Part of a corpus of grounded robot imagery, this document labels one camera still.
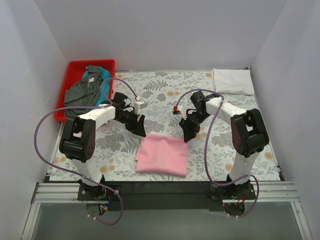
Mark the teal t shirt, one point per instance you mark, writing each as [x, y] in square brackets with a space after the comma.
[104, 75]

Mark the folded white t shirt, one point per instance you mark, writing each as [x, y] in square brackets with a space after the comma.
[232, 81]

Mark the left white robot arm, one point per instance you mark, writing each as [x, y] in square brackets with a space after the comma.
[78, 139]

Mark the aluminium rail frame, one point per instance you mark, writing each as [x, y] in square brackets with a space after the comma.
[67, 192]

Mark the grey t shirt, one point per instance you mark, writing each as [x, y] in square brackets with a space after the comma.
[85, 92]

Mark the pink t shirt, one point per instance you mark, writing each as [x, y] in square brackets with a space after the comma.
[164, 155]

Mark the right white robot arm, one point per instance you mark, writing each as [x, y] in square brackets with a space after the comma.
[248, 135]

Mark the floral table mat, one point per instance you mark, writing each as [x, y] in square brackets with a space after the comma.
[210, 154]

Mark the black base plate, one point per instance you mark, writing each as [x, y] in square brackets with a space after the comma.
[168, 195]

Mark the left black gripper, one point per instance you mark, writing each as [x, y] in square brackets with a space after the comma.
[133, 121]

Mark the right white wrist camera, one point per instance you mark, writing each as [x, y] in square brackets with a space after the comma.
[179, 110]

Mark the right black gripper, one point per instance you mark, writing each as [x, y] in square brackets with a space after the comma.
[189, 123]

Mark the red plastic bin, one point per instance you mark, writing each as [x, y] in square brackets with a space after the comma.
[75, 71]

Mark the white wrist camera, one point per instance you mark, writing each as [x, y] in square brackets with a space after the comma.
[179, 110]
[139, 105]

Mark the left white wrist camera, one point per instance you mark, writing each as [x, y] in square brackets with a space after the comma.
[139, 105]

